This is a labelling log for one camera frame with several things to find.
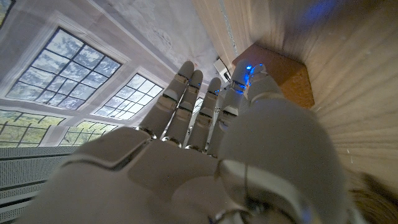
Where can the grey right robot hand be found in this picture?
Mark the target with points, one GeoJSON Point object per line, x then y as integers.
{"type": "Point", "coordinates": [186, 174]}

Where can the orange wooden block with holes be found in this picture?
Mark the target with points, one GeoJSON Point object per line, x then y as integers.
{"type": "Point", "coordinates": [286, 74]}

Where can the white power strip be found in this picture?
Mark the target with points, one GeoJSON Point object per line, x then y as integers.
{"type": "Point", "coordinates": [221, 70]}

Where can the printed window backdrop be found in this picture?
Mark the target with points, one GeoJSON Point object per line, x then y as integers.
{"type": "Point", "coordinates": [93, 62]}

